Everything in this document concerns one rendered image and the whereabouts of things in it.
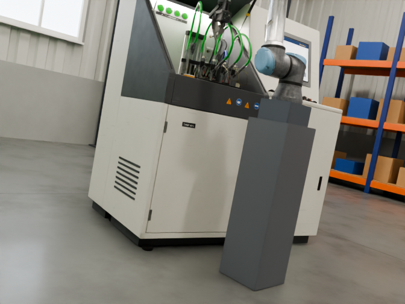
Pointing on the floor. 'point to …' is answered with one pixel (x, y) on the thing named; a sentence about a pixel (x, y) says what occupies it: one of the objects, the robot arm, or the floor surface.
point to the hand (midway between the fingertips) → (215, 36)
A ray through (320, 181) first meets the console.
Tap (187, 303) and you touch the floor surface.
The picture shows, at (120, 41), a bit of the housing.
